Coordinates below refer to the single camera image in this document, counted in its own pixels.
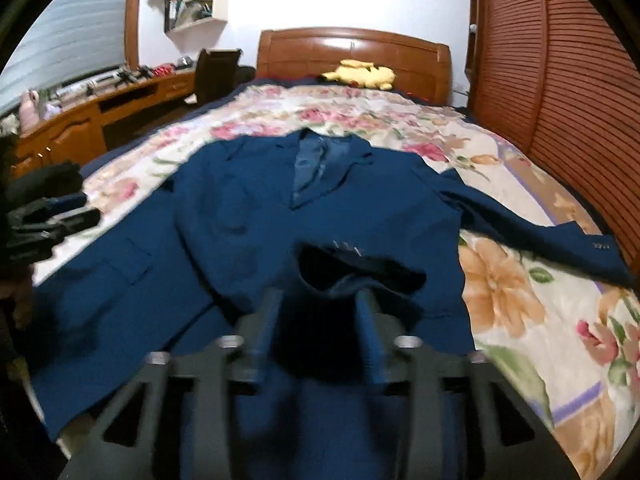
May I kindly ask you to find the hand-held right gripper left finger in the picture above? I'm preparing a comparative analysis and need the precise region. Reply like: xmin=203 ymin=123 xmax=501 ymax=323
xmin=57 ymin=287 xmax=286 ymax=480

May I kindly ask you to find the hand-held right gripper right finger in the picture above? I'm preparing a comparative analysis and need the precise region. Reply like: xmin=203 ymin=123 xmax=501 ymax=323
xmin=354 ymin=287 xmax=581 ymax=480

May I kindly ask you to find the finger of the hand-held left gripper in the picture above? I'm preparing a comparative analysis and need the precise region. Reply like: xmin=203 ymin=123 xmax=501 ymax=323
xmin=45 ymin=192 xmax=90 ymax=212
xmin=30 ymin=208 xmax=102 ymax=241

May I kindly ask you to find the blue suit jacket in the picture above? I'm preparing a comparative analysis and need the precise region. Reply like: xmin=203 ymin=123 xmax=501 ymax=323
xmin=30 ymin=127 xmax=636 ymax=480

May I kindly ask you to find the wooden desk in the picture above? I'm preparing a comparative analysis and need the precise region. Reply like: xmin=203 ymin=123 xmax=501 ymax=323
xmin=10 ymin=67 xmax=198 ymax=171

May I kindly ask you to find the pink desk item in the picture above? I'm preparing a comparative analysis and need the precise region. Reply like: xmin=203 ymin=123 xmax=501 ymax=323
xmin=20 ymin=89 xmax=41 ymax=126

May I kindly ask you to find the floral blanket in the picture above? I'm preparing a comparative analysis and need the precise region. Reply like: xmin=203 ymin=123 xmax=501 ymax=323
xmin=30 ymin=82 xmax=640 ymax=480

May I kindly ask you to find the black desk object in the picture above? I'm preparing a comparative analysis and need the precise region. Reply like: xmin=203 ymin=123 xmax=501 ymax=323
xmin=115 ymin=66 xmax=153 ymax=83

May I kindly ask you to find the window blind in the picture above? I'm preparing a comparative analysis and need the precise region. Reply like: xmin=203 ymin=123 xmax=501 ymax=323
xmin=0 ymin=0 xmax=133 ymax=111

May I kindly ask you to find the person's dark clothing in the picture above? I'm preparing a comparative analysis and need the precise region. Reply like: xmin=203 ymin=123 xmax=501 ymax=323
xmin=0 ymin=305 xmax=68 ymax=480

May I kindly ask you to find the yellow plush toy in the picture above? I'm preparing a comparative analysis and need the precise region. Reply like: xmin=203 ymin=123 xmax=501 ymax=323
xmin=320 ymin=59 xmax=397 ymax=92

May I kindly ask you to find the wooden headboard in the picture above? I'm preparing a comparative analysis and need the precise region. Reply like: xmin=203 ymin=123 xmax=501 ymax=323
xmin=256 ymin=27 xmax=453 ymax=106

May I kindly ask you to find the louvered wooden wardrobe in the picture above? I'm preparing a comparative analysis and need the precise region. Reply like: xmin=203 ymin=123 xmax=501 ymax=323
xmin=467 ymin=0 xmax=640 ymax=281

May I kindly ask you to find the wooden window frame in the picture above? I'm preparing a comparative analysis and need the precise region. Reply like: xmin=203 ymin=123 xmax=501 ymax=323
xmin=124 ymin=0 xmax=147 ymax=70

